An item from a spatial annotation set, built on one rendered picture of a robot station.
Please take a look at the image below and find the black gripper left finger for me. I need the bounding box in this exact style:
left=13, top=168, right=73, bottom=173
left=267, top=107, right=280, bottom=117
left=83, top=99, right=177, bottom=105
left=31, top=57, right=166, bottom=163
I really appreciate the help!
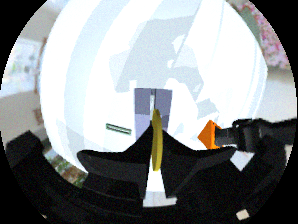
left=76, top=125, right=153, bottom=200

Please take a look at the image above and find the thin gold coin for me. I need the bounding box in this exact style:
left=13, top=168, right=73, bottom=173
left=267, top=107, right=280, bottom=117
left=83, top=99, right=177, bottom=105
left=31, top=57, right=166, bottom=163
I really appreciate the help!
left=152, top=109, right=164, bottom=172

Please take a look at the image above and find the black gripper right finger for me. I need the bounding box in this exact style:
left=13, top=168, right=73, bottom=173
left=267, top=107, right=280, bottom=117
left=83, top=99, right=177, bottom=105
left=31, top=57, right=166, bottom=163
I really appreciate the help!
left=160, top=129, right=237, bottom=198

